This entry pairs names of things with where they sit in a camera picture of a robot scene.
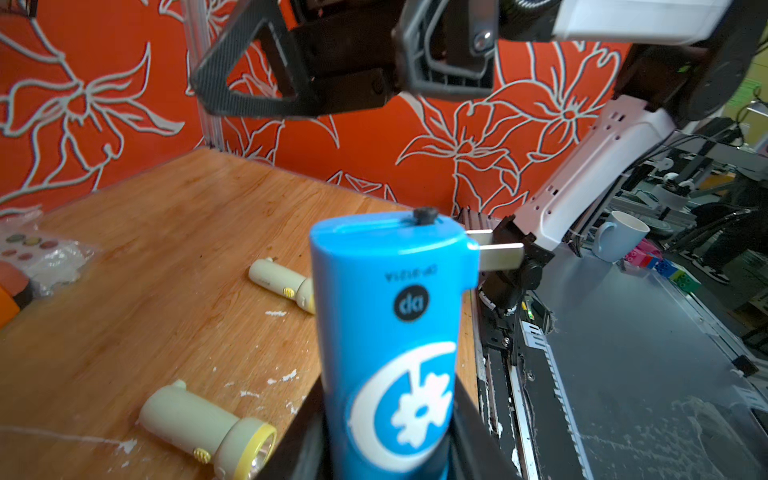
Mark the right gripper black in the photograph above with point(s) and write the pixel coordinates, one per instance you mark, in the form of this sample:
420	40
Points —
307	59

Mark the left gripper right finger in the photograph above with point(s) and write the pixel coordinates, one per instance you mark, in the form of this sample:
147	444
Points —
475	454

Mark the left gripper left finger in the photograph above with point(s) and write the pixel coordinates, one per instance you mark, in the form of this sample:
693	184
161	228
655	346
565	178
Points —
303	452

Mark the green flashlight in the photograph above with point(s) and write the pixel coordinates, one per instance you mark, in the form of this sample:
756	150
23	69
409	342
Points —
236	447
284	282

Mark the blue flashlight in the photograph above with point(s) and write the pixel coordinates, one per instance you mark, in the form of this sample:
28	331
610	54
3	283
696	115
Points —
388	291

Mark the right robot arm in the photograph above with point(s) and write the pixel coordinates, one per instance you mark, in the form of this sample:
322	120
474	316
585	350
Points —
686	60

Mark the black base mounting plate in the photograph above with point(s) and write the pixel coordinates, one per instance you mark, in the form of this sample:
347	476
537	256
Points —
522	395

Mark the white mug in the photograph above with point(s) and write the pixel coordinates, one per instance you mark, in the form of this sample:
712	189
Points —
618	235

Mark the colourful toy blocks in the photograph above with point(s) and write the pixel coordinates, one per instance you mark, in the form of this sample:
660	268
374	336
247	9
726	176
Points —
647	255

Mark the plastic bag with stickers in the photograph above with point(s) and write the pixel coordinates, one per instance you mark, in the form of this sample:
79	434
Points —
47	260

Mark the orange tool case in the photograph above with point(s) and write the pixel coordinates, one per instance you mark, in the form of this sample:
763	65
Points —
17	292

